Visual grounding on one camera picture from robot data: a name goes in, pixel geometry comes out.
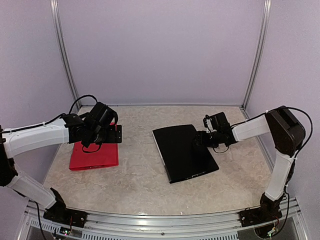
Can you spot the aluminium frame rail back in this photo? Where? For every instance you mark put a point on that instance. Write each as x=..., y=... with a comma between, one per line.
x=175, y=105

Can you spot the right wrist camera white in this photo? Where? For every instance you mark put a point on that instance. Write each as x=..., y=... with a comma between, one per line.
x=207, y=123

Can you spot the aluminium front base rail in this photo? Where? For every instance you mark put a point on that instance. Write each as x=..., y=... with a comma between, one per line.
x=111, y=226

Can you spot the black clip file folder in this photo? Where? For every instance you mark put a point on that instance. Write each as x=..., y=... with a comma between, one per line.
x=182, y=158

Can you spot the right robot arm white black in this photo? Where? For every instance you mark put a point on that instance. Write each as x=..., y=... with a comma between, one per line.
x=287, y=132

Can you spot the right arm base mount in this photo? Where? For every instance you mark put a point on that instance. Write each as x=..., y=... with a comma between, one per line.
x=255, y=216

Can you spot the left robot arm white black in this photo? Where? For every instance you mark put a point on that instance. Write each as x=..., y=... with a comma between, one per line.
x=64, y=129

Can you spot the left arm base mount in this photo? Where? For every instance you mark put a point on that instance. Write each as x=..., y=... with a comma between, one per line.
x=59, y=213

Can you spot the aluminium frame post right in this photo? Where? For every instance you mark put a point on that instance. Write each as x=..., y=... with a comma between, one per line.
x=258, y=53

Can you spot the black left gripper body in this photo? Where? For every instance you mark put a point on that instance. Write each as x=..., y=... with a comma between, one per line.
x=100, y=137

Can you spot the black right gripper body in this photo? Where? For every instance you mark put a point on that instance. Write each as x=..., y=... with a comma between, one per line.
x=211, y=142

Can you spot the aluminium frame post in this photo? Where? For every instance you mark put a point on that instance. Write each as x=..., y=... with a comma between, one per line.
x=62, y=48
x=258, y=53

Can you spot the aluminium frame post left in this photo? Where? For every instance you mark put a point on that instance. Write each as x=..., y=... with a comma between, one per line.
x=62, y=48

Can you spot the red clip file folder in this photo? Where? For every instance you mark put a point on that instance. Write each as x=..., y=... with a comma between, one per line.
x=95, y=156

